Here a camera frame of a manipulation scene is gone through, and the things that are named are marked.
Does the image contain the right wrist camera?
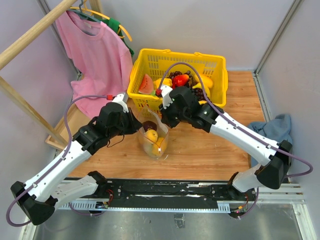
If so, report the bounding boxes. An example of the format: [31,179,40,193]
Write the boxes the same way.
[158,85,173,110]

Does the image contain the yellow banana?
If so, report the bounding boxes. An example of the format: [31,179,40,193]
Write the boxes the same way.
[192,82,211,98]

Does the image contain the yellow lemon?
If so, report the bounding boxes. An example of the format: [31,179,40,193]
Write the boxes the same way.
[144,130,158,144]

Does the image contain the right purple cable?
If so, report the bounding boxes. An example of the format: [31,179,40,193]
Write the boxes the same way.
[158,61,314,178]

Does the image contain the yellow clothes hanger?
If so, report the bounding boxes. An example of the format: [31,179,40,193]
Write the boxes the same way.
[69,0,133,42]

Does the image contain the purple cable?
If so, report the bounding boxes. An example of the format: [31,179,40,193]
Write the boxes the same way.
[6,94,111,227]
[158,61,314,178]

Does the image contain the pink t-shirt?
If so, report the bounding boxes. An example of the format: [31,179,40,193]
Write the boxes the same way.
[55,11,133,119]

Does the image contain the wooden clothes rack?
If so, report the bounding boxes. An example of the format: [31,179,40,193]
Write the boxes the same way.
[0,0,103,156]

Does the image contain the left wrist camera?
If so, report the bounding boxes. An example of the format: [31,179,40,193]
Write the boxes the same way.
[106,92,128,103]

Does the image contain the blue cloth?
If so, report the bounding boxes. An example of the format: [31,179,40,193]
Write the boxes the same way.
[247,114,293,145]

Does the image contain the yellow bell pepper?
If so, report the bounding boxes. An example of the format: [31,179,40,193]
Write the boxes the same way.
[153,78,173,90]

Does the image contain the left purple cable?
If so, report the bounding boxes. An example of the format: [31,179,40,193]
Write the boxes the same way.
[6,94,111,227]

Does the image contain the yellow mango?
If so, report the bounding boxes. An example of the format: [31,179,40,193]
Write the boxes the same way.
[200,74,214,89]

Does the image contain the teal clothes hanger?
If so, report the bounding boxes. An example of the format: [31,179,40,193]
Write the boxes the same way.
[66,0,102,25]

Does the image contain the green garment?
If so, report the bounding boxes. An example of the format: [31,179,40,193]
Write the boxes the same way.
[102,18,135,57]

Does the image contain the red bell pepper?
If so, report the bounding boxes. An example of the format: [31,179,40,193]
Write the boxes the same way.
[172,74,189,87]

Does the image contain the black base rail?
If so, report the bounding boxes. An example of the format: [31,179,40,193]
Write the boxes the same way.
[90,179,254,210]

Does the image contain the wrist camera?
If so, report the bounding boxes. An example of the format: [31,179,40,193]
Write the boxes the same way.
[158,85,173,110]
[106,92,128,103]

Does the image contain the dark grapes bunch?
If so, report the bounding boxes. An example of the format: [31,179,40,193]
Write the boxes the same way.
[169,70,205,101]

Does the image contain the clear zip top bag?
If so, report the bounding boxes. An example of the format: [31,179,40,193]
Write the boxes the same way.
[137,105,169,159]

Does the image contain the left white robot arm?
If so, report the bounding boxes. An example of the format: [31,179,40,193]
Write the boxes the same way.
[10,101,142,226]

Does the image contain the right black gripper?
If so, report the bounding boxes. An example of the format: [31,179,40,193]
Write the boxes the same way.
[158,98,189,129]

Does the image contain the watermelon slice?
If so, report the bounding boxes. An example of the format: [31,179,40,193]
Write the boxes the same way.
[138,74,154,95]

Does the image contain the dark red apple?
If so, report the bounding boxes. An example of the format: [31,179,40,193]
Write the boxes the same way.
[142,120,158,132]

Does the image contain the yellow plastic basket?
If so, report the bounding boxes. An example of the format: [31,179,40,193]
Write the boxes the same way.
[127,48,228,113]

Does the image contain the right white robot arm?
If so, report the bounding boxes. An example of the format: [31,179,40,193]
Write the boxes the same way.
[159,85,293,200]

